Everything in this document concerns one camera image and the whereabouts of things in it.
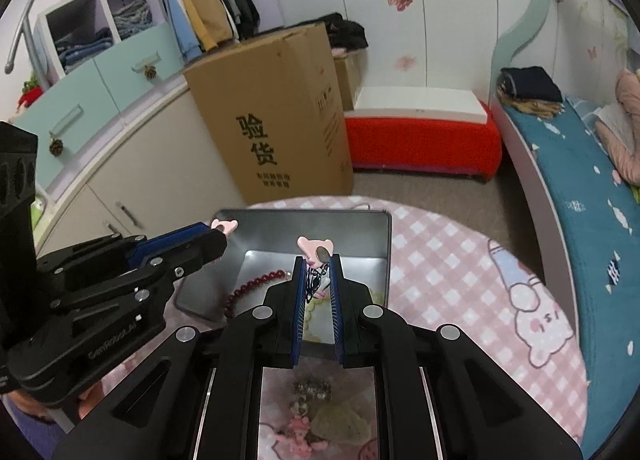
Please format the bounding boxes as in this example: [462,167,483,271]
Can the pink charm black cord necklace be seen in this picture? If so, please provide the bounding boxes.
[297,236,335,303]

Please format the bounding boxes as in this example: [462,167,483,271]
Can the red upholstered bench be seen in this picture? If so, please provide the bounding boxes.
[344,99,504,184]

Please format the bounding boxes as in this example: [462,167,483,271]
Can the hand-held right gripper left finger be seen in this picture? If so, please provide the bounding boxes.
[50,255,307,460]

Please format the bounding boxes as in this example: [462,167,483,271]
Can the small cardboard box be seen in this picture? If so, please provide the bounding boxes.
[332,52,362,114]

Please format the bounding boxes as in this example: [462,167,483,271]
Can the small mint drawer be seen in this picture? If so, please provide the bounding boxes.
[92,22,190,97]

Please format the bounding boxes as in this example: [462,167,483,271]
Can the curved metal rail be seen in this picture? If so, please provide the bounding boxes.
[4,0,57,74]

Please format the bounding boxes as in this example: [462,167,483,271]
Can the red bead bracelet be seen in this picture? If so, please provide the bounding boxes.
[223,269,293,324]

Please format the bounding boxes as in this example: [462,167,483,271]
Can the large cardboard box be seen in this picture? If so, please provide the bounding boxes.
[182,23,355,206]

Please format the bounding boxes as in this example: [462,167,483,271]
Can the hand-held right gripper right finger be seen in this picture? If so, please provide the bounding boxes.
[330,253,584,460]

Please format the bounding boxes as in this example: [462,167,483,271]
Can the pale yellow translucent ornament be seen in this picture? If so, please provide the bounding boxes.
[311,402,376,447]

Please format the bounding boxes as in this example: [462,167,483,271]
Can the silver metal tin box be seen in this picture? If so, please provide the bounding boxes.
[174,209,392,343]

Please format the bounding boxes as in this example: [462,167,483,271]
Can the folded tan garment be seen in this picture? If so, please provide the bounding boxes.
[501,93,565,117]

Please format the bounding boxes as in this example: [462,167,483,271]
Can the pink checkered tablecloth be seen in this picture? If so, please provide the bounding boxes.
[97,194,589,460]

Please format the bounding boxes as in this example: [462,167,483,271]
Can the pink figure charm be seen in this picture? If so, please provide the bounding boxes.
[286,415,325,459]

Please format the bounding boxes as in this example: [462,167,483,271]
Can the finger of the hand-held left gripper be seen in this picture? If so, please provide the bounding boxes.
[47,229,229,323]
[36,221,213,286]

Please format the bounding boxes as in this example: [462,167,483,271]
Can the folded striped blue clothes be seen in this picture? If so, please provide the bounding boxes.
[111,0,154,40]

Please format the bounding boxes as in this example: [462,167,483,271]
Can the white wardrobe doors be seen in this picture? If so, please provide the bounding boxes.
[257,0,532,92]

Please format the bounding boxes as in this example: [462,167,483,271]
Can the cream cabinet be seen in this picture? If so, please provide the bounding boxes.
[34,84,247,261]

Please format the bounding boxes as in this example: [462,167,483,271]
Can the folded dark blue garment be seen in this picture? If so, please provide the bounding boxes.
[499,66,565,103]

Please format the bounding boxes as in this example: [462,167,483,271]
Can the black clothes pile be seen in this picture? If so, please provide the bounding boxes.
[304,13,370,53]

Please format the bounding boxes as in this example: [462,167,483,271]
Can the red and green decoration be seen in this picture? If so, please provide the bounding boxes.
[18,71,45,110]

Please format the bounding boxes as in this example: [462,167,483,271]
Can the wide mint drawer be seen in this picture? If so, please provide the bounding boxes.
[14,74,127,192]

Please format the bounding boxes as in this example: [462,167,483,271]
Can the mint white bed frame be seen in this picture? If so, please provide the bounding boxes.
[489,0,640,321]

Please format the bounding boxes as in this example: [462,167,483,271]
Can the pink quilt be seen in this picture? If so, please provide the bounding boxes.
[594,67,640,187]

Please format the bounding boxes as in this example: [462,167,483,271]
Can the row of hanging clothes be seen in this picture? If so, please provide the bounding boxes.
[147,0,261,62]

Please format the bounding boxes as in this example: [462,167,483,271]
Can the pale yellow bead bracelet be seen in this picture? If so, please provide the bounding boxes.
[303,291,387,347]

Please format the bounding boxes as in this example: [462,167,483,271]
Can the white seat cushion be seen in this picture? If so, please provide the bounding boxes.
[352,86,489,126]

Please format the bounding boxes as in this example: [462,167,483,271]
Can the folded blue jeans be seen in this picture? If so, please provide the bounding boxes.
[53,28,116,73]

